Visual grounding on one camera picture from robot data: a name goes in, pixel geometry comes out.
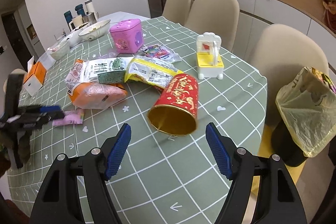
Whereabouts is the small white bowl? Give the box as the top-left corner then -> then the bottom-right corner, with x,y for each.
62,24 -> 87,48

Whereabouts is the pink snack wrapper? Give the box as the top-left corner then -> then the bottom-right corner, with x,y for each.
52,109 -> 84,127

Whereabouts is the red flower gift bag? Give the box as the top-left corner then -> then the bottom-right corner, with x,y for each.
322,0 -> 336,33

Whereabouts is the yellow seat cushion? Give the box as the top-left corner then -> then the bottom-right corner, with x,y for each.
251,124 -> 305,198

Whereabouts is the yellow white snack bag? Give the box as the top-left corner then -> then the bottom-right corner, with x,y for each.
124,56 -> 183,90

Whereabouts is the pink toy box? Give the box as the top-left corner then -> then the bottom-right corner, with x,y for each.
109,19 -> 143,54

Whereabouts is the beige middle dining chair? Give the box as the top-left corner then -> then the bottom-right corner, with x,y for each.
185,0 -> 240,51

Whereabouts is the red gold paper tube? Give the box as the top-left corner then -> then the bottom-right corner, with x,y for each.
147,73 -> 199,136

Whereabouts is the large white bowl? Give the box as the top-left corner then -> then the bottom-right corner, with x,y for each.
79,19 -> 110,42

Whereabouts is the white green snack bag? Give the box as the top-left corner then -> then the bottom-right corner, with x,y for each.
80,57 -> 133,85

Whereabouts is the beige dining chair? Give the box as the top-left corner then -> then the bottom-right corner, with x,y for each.
185,0 -> 240,51
248,24 -> 329,128
162,0 -> 192,26

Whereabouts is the beige far dining chair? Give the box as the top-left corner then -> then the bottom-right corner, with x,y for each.
162,0 -> 192,26

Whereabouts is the orange pink plastic bag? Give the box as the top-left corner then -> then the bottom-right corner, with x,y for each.
65,59 -> 127,110

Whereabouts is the steel mug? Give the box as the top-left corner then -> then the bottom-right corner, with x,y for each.
82,12 -> 98,24

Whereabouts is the small bowl near tissue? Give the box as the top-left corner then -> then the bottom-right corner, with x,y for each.
48,40 -> 70,61

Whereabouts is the white yellow toy stand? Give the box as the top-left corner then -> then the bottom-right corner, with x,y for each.
196,32 -> 224,80

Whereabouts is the green checked tablecloth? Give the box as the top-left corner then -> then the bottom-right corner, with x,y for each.
6,16 -> 268,224

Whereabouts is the orange white tissue box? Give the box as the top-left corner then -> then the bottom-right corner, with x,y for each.
23,57 -> 47,97

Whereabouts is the white thermos bottle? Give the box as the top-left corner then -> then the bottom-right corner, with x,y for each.
84,0 -> 96,13

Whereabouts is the black trash bin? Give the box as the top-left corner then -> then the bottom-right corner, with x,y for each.
271,120 -> 307,167

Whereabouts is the beige near dining chair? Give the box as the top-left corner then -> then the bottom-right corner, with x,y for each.
248,24 -> 329,128

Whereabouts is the yellow translucent trash bag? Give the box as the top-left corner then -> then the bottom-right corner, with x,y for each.
275,67 -> 335,157

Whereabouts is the colourful candy wrapper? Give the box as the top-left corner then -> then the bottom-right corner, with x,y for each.
141,44 -> 182,64

